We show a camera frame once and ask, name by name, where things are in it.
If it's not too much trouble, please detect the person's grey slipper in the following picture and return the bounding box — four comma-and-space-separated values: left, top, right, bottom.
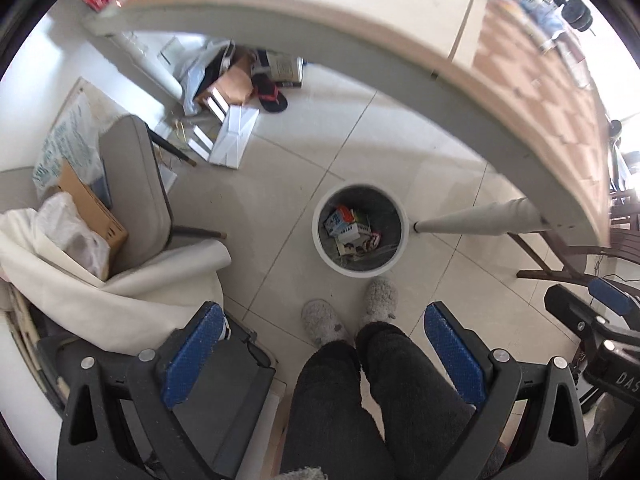
301, 299, 350, 347
358, 276, 399, 328

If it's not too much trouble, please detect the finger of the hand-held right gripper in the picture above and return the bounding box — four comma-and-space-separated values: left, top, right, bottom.
544, 278, 640, 353

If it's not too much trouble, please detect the brown paper bag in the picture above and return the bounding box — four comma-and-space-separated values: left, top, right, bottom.
194, 62, 255, 108

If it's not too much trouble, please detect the person's left leg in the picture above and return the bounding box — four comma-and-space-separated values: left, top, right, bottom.
279, 339, 383, 480

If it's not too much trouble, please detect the black round device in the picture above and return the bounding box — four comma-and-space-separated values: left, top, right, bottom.
547, 0, 597, 36

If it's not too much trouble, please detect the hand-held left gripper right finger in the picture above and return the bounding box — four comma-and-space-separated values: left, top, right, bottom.
424, 301, 589, 480

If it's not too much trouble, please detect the white board with blue writing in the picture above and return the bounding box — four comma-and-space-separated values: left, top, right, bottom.
31, 77, 123, 201

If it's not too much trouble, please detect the brown cardboard box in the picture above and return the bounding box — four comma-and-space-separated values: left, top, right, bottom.
56, 160, 129, 282

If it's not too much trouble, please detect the grey cushioned chair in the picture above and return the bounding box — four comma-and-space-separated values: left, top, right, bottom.
97, 114, 228, 273

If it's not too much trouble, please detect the person's right grey slipper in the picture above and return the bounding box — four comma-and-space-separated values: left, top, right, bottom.
358, 276, 399, 328

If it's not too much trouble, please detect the clear plastic bag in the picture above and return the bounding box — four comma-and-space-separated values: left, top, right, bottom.
36, 192, 111, 272

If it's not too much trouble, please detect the white table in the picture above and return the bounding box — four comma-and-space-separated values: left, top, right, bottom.
82, 0, 615, 261

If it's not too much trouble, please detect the blue white small carton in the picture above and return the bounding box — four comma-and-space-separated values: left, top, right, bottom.
322, 211, 347, 236

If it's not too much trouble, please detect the black red flip-flop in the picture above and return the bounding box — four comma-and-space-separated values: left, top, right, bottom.
251, 74, 289, 113

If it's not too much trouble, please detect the white round trash bin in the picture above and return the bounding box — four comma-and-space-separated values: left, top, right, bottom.
311, 183, 410, 277

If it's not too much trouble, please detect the person's leg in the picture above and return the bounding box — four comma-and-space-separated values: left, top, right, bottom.
279, 339, 383, 480
354, 321, 506, 480

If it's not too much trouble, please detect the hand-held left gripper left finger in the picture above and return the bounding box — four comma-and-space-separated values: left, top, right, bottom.
57, 301, 226, 480

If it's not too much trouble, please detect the person's left grey slipper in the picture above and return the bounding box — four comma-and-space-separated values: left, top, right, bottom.
301, 299, 350, 347

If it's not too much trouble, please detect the flat white cardboard box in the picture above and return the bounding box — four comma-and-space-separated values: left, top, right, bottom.
208, 105, 261, 170

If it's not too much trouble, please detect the white cloth sheet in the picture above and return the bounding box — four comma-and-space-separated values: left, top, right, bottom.
0, 207, 233, 357

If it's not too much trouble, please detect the brown wooden chair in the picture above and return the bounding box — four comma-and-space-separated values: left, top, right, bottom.
505, 187, 640, 288

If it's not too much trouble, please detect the person's right leg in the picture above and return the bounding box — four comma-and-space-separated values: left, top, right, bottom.
354, 321, 506, 480

